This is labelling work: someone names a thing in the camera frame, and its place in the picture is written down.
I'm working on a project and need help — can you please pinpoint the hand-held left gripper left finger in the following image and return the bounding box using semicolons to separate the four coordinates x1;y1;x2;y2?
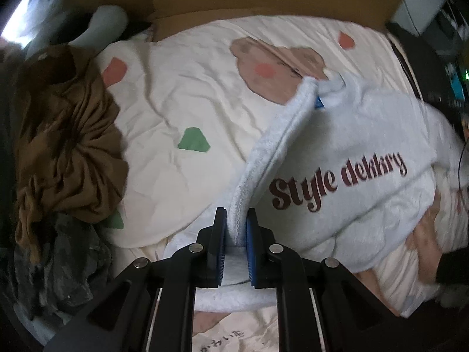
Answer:
44;207;230;352

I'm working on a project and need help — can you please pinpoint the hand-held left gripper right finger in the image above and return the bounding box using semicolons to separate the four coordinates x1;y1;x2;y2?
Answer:
245;208;422;352

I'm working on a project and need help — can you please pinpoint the light grey sweatshirt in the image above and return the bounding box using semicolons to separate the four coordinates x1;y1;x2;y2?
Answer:
163;70;464;314

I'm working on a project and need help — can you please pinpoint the dark camouflage garment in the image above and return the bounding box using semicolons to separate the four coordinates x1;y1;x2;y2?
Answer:
11;213;114;319

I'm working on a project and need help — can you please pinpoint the cream bear print bed sheet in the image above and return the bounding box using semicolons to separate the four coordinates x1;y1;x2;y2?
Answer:
93;15;469;352

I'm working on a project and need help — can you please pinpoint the brown garment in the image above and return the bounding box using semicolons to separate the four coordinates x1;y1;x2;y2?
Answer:
15;46;130;265

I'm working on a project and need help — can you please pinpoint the person's leg in black pants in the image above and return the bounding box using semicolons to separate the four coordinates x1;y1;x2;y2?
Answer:
436;251;469;287

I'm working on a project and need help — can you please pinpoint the folded black garment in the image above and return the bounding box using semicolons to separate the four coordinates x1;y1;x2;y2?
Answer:
386;22;469;107

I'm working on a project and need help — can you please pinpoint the grey neck pillow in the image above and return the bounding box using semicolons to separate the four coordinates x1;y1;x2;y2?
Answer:
26;5;129;59

